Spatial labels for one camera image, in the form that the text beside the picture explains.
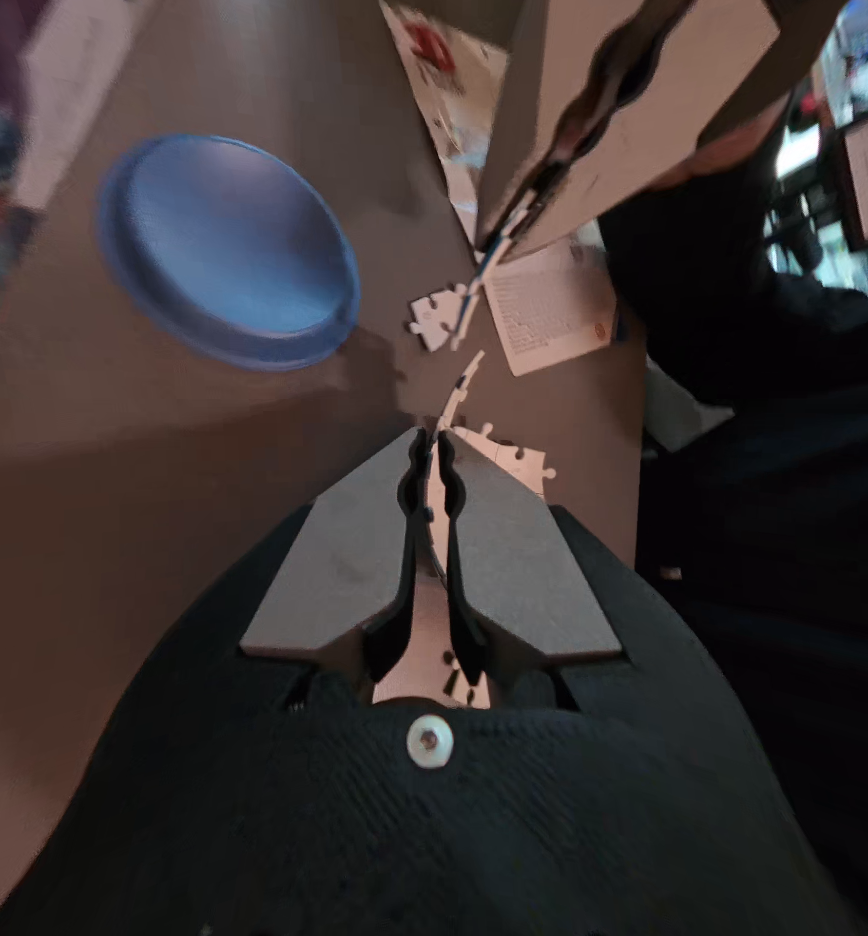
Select assembled curved puzzle section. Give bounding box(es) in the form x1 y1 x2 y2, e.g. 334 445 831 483
421 350 558 586

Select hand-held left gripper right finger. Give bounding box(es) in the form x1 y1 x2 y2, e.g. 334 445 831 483
438 430 622 687

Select blue round ball stand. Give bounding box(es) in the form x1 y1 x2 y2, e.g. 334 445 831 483
97 134 362 372

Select single white puzzle piece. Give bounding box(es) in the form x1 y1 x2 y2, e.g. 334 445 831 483
450 212 517 353

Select joined white puzzle pieces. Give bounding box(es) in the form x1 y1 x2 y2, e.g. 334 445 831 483
406 285 473 353

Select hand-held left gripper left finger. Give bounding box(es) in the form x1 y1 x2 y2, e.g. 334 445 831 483
239 429 427 684

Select white folded leaflet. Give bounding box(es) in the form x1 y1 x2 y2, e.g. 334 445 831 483
379 0 619 377

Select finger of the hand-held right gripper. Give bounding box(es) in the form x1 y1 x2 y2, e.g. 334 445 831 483
476 0 648 247
509 0 783 254

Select person's right forearm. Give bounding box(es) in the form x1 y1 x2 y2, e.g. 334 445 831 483
598 146 868 410

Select person's right hand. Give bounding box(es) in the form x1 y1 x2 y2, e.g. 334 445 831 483
653 95 793 193

